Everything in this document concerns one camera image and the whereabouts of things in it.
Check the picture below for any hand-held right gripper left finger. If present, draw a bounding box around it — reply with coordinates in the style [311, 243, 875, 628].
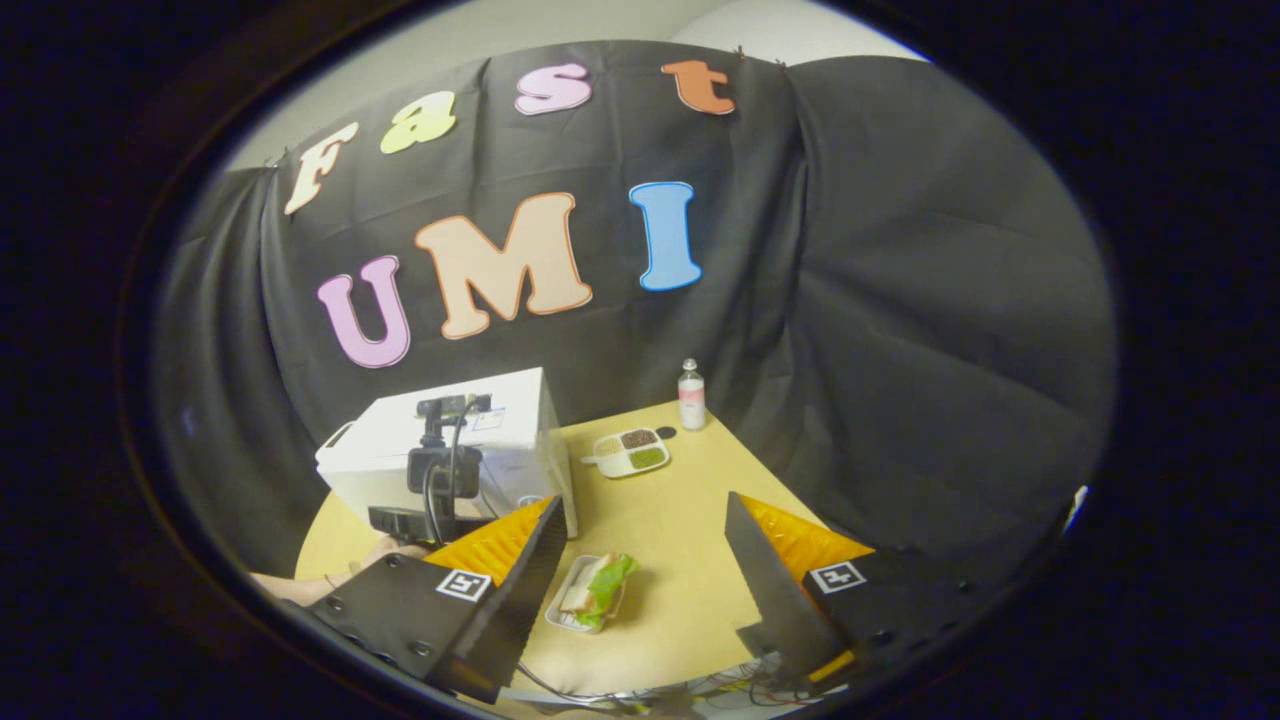
[308, 495, 571, 705]

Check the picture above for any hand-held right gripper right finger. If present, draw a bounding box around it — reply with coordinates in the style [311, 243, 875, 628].
[724, 491, 1001, 691]

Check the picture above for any lettuce sandwich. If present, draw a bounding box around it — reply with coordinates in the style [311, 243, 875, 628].
[558, 553, 641, 633]

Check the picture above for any white microwave oven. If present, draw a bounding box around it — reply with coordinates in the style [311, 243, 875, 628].
[315, 367, 579, 541]

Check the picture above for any white rectangular plate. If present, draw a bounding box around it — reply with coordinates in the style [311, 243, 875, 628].
[545, 555, 631, 635]

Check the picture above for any white divided tray of beans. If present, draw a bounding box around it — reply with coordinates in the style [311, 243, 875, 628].
[581, 427, 671, 479]

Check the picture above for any clear bottle pink label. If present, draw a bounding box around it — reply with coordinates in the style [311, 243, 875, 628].
[678, 358, 707, 432]

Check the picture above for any black backdrop cloth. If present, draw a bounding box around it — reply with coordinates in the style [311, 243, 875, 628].
[150, 40, 1119, 581]

